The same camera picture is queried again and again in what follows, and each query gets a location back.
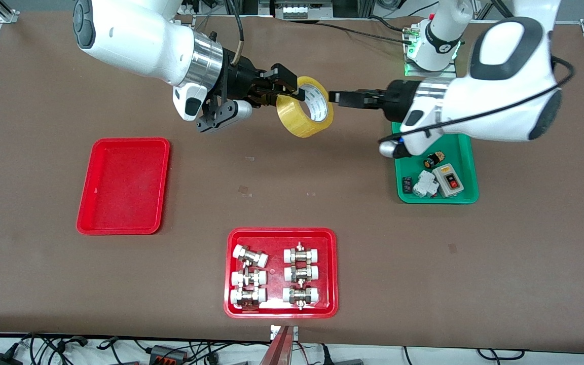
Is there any yellow tape roll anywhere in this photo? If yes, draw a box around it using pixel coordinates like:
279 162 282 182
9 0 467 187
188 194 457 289
276 76 334 138

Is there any green plastic tray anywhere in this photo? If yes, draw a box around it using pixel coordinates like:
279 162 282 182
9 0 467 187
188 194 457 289
392 122 479 204

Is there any red tray without fittings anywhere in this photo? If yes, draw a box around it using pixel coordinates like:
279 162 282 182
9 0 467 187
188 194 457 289
76 137 171 236

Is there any red tray with fittings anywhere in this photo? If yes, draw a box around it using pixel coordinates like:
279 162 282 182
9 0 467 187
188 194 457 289
224 227 339 319

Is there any grey power strip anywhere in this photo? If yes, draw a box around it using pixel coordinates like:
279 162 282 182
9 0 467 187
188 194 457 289
276 0 334 20

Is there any white circuit breaker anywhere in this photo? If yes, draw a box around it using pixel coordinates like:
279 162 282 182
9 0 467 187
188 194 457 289
412 170 441 199

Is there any white-capped metal pipe fitting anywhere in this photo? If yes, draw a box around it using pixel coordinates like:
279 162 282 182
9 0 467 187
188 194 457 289
230 287 268 309
284 265 320 284
284 242 321 264
233 244 269 268
282 286 320 310
231 269 268 287

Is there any red aluminium profile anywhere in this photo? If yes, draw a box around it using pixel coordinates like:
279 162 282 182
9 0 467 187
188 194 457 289
259 324 299 365

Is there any grey connector box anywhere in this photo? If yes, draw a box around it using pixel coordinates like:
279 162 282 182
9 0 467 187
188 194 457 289
149 345 190 363

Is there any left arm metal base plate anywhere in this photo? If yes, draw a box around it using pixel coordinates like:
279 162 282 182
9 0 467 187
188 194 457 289
405 25 458 78

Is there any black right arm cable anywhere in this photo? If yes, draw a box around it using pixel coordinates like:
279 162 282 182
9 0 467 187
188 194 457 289
226 0 245 66

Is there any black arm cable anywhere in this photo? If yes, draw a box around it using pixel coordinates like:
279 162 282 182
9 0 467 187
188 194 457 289
378 56 575 145
226 0 245 66

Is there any black cable on table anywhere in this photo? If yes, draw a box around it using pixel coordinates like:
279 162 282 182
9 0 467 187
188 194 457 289
317 15 424 45

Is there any grey switch box red button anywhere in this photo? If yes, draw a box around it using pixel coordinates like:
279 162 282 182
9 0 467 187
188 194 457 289
432 164 465 198

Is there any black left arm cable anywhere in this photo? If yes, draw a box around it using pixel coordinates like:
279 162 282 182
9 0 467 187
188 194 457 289
378 56 575 145

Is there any black floor cable bundle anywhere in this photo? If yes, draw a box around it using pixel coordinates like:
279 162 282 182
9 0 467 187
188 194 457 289
18 332 90 365

